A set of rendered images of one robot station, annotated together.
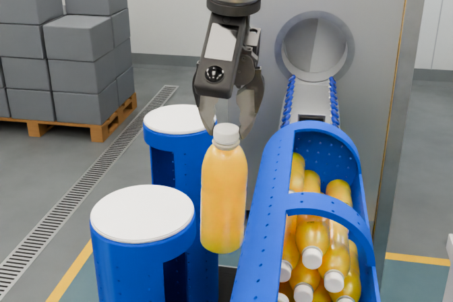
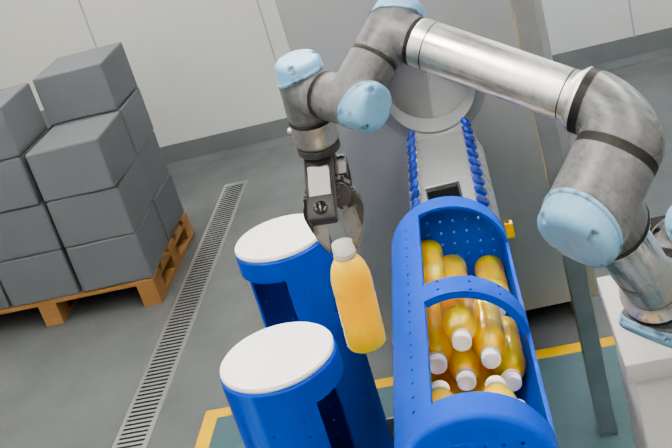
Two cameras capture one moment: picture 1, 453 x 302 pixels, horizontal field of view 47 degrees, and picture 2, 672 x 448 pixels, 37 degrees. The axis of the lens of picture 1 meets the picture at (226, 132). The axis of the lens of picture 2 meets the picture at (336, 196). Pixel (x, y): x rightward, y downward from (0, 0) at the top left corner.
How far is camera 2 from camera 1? 0.95 m
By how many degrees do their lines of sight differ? 2
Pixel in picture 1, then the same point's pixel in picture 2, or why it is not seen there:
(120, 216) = (253, 367)
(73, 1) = (55, 104)
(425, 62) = (622, 27)
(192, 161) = (311, 286)
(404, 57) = not seen: hidden behind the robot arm
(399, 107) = (549, 142)
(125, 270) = (278, 423)
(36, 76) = (34, 233)
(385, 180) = not seen: hidden behind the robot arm
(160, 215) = (297, 353)
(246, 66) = (343, 191)
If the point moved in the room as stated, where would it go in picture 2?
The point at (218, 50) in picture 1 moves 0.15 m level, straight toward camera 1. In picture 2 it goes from (318, 187) to (329, 224)
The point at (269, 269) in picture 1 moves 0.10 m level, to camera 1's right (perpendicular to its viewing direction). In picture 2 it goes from (419, 357) to (471, 341)
